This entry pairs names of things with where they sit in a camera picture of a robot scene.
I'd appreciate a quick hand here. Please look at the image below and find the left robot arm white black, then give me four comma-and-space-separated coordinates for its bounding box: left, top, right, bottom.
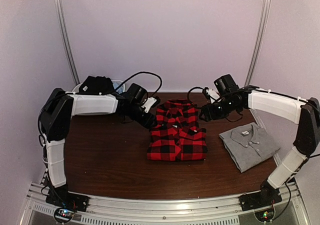
37, 84, 161, 207

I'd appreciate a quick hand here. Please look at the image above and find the front aluminium rail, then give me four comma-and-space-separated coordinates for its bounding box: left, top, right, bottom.
19, 182, 311, 225

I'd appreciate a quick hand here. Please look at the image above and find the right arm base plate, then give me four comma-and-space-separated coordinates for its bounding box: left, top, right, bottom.
238, 191, 282, 212

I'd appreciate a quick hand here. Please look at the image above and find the aluminium frame post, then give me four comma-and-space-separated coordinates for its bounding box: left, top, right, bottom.
54, 0, 80, 85
244, 0, 272, 86

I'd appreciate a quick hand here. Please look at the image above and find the light blue shirt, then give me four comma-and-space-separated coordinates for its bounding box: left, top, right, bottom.
112, 80, 125, 94

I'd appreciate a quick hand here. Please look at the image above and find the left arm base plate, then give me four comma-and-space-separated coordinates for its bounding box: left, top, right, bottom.
45, 190, 89, 212

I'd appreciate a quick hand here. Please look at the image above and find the black shirt in basket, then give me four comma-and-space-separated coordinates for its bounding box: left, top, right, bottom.
78, 76, 115, 95

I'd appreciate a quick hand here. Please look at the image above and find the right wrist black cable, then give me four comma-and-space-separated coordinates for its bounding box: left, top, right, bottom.
187, 86, 208, 108

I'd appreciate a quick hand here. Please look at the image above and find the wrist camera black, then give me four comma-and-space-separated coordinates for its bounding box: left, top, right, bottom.
202, 74, 239, 103
122, 83, 161, 113

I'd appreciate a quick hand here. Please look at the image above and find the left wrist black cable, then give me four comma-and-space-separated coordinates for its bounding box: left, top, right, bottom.
109, 71, 163, 101

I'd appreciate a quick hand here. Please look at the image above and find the left circuit board with leds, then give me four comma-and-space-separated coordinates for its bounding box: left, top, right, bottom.
53, 207, 75, 224

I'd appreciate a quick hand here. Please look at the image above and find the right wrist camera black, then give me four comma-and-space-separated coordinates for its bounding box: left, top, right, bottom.
202, 74, 239, 103

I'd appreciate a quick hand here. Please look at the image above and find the red black plaid shirt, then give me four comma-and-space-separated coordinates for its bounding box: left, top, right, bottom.
146, 99, 208, 162

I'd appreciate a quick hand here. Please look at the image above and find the circuit board with leds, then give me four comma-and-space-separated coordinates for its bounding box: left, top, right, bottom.
53, 207, 75, 224
254, 208, 275, 223

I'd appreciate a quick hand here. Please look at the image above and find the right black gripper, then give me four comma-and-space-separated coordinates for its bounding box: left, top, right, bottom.
199, 95, 240, 122

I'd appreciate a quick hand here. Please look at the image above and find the right aluminium frame post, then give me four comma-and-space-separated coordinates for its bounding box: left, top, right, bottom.
244, 0, 272, 86

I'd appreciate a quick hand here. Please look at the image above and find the right circuit board with leds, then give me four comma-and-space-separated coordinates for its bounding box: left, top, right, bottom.
254, 208, 275, 223

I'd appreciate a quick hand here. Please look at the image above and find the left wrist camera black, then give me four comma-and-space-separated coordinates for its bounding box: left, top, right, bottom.
122, 83, 161, 113

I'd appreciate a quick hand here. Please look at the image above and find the white plastic laundry basket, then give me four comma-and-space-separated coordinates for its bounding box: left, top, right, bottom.
72, 79, 126, 94

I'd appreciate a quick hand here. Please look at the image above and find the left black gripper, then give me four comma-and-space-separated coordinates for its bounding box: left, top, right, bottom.
124, 102, 158, 129

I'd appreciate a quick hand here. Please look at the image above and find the folded grey button shirt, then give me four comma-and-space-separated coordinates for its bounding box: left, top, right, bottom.
219, 122, 280, 173

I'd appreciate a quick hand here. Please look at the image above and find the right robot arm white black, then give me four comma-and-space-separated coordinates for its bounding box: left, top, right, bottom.
200, 84, 320, 206

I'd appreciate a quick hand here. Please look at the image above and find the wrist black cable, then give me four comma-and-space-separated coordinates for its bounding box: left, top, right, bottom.
109, 71, 163, 101
187, 86, 208, 108

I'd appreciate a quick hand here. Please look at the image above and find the left aluminium frame post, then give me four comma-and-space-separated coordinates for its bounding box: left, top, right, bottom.
54, 0, 80, 85

